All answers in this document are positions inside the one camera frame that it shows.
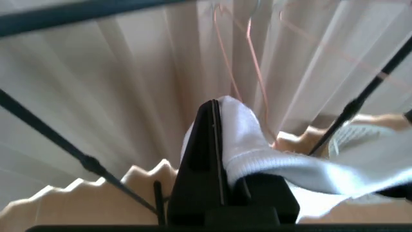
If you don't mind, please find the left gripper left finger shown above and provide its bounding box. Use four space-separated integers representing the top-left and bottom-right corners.
166 99 227 227

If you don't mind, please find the white garment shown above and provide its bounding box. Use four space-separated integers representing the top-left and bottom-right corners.
180 95 412 224

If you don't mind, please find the white laundry basket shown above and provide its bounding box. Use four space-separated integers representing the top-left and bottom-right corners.
328 123 397 159

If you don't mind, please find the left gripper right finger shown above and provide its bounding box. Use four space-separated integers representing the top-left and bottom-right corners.
214 99 301 225

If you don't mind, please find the black clothes rack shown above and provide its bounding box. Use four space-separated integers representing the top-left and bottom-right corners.
0 0 412 227

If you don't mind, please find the beige curtain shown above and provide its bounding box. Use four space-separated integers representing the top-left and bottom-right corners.
0 0 412 210

